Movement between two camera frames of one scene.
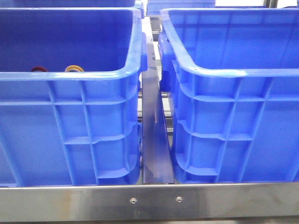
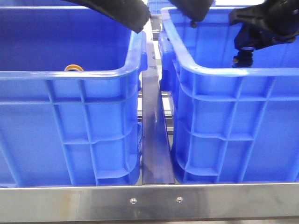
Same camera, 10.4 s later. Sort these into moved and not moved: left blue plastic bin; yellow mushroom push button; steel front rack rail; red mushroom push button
Moved: red mushroom push button
Not moved: left blue plastic bin; yellow mushroom push button; steel front rack rail
